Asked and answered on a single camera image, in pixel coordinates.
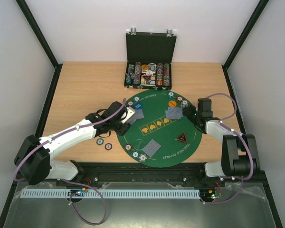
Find blue patterned card deck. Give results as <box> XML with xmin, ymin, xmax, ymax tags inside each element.
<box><xmin>126</xmin><ymin>117</ymin><xmax>137</xmax><ymax>125</ymax></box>

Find leftmost chip row in case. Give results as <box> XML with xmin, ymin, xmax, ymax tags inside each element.
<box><xmin>126</xmin><ymin>64</ymin><xmax>135</xmax><ymax>84</ymax></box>

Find black poker chip case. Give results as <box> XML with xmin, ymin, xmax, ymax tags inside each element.
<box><xmin>124</xmin><ymin>27</ymin><xmax>177</xmax><ymax>90</ymax></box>

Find single blue patterned card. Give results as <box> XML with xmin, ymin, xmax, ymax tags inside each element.
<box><xmin>133</xmin><ymin>109</ymin><xmax>144</xmax><ymax>120</ymax></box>

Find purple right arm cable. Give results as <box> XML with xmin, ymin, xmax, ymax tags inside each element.
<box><xmin>199</xmin><ymin>93</ymin><xmax>255</xmax><ymax>204</ymax></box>

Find white slotted cable duct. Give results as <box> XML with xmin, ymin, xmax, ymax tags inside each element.
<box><xmin>20</xmin><ymin>189</ymin><xmax>200</xmax><ymax>199</ymax></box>

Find face down card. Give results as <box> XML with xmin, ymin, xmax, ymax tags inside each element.
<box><xmin>165</xmin><ymin>107</ymin><xmax>183</xmax><ymax>119</ymax></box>

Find blue small blind button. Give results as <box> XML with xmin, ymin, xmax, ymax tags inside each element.
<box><xmin>133</xmin><ymin>103</ymin><xmax>142</xmax><ymax>110</ymax></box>

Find white dealer button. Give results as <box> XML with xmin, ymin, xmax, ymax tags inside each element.
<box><xmin>146</xmin><ymin>70</ymin><xmax>155</xmax><ymax>76</ymax></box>

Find black aluminium frame post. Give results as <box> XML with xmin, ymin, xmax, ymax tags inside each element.
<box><xmin>15</xmin><ymin>0</ymin><xmax>62</xmax><ymax>67</ymax></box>
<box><xmin>222</xmin><ymin>0</ymin><xmax>270</xmax><ymax>68</ymax></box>

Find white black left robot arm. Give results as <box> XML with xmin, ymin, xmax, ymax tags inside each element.
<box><xmin>13</xmin><ymin>101</ymin><xmax>135</xmax><ymax>185</ymax></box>

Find teal poker chip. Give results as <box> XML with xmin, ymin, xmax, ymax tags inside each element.
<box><xmin>96</xmin><ymin>138</ymin><xmax>104</xmax><ymax>145</ymax></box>

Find clear glass dealer puck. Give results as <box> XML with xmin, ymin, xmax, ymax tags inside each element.
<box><xmin>133</xmin><ymin>139</ymin><xmax>146</xmax><ymax>151</ymax></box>

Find triangular all in button in case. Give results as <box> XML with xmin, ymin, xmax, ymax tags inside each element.
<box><xmin>141</xmin><ymin>75</ymin><xmax>152</xmax><ymax>84</ymax></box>

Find face down card mat bottom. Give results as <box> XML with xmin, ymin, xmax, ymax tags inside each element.
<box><xmin>142</xmin><ymin>139</ymin><xmax>161</xmax><ymax>157</ymax></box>

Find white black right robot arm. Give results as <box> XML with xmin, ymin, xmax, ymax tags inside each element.
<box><xmin>182</xmin><ymin>98</ymin><xmax>260</xmax><ymax>186</ymax></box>

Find grey chips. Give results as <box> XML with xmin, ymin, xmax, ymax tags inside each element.
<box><xmin>181</xmin><ymin>100</ymin><xmax>189</xmax><ymax>108</ymax></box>

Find round green poker mat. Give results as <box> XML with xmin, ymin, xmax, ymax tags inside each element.
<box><xmin>117</xmin><ymin>90</ymin><xmax>202</xmax><ymax>168</ymax></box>

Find orange big blind button on mat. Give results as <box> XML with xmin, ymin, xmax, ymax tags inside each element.
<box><xmin>168</xmin><ymin>100</ymin><xmax>177</xmax><ymax>107</ymax></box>

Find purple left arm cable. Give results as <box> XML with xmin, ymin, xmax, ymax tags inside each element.
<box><xmin>13</xmin><ymin>98</ymin><xmax>128</xmax><ymax>225</ymax></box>

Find chip row in case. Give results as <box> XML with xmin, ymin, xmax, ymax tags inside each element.
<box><xmin>163</xmin><ymin>63</ymin><xmax>170</xmax><ymax>86</ymax></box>
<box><xmin>133</xmin><ymin>62</ymin><xmax>142</xmax><ymax>85</ymax></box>
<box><xmin>126</xmin><ymin>64</ymin><xmax>135</xmax><ymax>84</ymax></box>
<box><xmin>156</xmin><ymin>63</ymin><xmax>163</xmax><ymax>86</ymax></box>

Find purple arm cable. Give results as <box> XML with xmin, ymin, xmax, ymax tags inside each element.
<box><xmin>199</xmin><ymin>93</ymin><xmax>255</xmax><ymax>204</ymax></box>
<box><xmin>13</xmin><ymin>98</ymin><xmax>128</xmax><ymax>225</ymax></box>

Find black aluminium frame post right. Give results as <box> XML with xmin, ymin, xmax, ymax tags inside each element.
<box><xmin>222</xmin><ymin>0</ymin><xmax>270</xmax><ymax>68</ymax></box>

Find orange big blind button in case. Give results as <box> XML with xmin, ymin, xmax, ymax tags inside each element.
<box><xmin>141</xmin><ymin>65</ymin><xmax>149</xmax><ymax>71</ymax></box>

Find triangular all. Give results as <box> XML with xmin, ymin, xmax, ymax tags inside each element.
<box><xmin>176</xmin><ymin>133</ymin><xmax>188</xmax><ymax>143</ymax></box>
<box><xmin>141</xmin><ymin>75</ymin><xmax>152</xmax><ymax>84</ymax></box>

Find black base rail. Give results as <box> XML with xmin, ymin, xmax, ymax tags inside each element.
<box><xmin>49</xmin><ymin>160</ymin><xmax>224</xmax><ymax>190</ymax></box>

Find black aluminium frame post left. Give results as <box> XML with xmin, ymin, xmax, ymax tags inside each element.
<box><xmin>15</xmin><ymin>0</ymin><xmax>62</xmax><ymax>67</ymax></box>

